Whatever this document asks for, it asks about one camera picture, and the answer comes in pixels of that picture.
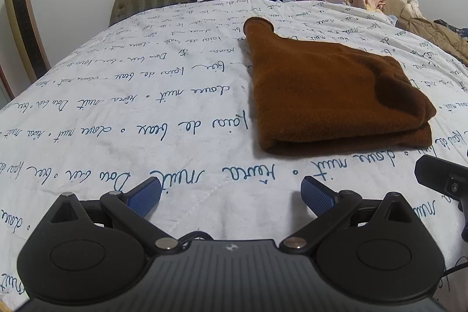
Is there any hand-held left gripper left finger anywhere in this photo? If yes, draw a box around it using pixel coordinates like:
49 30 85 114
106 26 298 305
42 177 183 256

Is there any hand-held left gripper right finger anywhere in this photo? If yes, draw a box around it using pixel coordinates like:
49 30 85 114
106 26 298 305
280 177 421 255

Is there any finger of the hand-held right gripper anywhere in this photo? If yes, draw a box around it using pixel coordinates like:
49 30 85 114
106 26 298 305
414 155 468 196

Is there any brown knit sweater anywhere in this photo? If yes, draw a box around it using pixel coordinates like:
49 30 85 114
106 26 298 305
243 17 437 158

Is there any white printed quilt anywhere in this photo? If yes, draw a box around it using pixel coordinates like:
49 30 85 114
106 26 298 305
0 0 468 312

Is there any khaki jacket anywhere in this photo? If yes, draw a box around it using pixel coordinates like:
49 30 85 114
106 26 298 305
396 7 468 66

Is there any dark grey cloth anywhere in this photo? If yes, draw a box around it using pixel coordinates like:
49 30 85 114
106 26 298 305
434 19 468 41

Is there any golden tower fan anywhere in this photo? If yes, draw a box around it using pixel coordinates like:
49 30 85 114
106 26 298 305
1 0 52 83

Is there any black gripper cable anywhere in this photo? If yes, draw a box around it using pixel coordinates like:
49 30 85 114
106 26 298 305
176 231 217 250
442 255 468 277

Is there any red-brown door frame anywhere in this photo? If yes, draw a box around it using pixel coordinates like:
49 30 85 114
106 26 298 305
0 63 16 105

